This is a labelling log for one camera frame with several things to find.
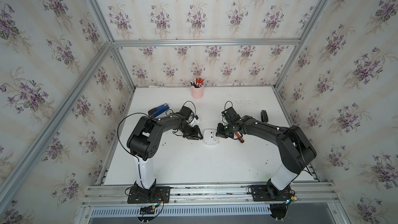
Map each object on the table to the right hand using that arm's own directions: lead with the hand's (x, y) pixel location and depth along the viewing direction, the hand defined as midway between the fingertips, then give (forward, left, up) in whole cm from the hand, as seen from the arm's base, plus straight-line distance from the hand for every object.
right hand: (216, 134), depth 90 cm
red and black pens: (+38, +12, +5) cm, 41 cm away
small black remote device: (+15, -32, -1) cm, 35 cm away
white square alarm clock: (-1, +4, 0) cm, 4 cm away
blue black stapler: (+17, +39, -1) cm, 43 cm away
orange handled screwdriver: (0, -14, -3) cm, 14 cm away
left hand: (-1, +9, -3) cm, 9 cm away
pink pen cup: (+32, +12, +1) cm, 35 cm away
